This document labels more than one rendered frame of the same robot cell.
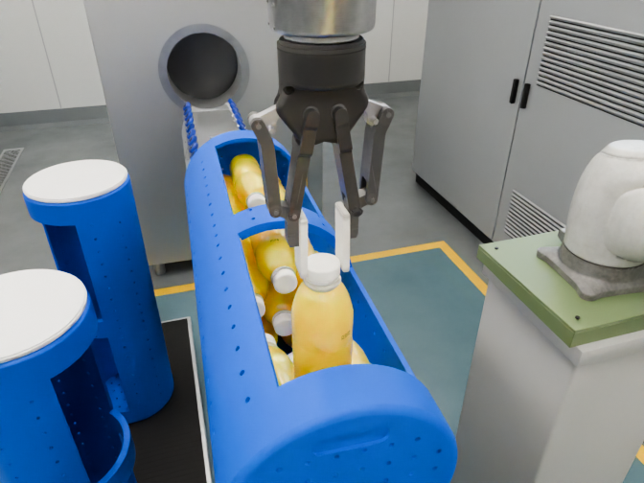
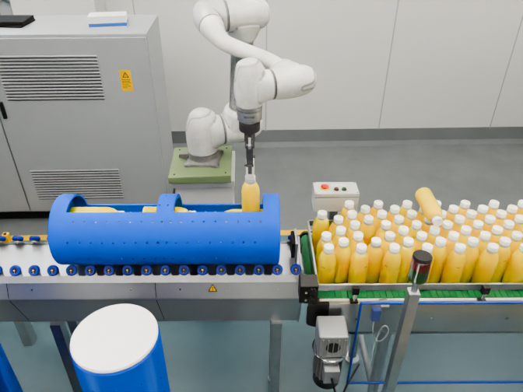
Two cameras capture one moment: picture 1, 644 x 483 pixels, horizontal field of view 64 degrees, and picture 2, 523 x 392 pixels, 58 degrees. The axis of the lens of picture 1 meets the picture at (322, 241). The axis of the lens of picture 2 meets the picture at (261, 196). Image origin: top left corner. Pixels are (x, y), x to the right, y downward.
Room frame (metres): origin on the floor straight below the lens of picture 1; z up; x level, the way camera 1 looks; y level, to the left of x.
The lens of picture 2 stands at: (0.03, 1.46, 2.28)
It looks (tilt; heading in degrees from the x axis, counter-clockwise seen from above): 34 degrees down; 285
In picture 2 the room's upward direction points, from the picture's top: straight up
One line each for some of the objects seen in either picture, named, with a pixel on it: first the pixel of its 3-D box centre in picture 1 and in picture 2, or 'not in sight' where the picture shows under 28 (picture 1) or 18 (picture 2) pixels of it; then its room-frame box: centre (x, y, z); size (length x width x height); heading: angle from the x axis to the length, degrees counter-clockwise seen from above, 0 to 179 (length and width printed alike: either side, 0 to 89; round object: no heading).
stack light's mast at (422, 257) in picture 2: not in sight; (418, 274); (-0.18, 0.20, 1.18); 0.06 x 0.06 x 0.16
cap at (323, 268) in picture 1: (322, 270); not in sight; (0.45, 0.00, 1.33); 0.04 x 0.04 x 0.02
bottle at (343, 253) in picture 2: not in sight; (341, 261); (0.08, -0.01, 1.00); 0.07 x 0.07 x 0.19
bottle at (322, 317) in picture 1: (322, 340); (250, 200); (0.45, 0.00, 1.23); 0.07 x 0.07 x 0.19
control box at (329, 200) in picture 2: not in sight; (335, 196); (0.16, -0.38, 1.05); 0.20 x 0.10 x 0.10; 15
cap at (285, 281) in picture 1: (285, 281); not in sight; (0.68, 0.06, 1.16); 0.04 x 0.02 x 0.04; 105
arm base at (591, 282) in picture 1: (594, 254); (200, 154); (0.89, -0.57, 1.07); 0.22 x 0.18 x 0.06; 11
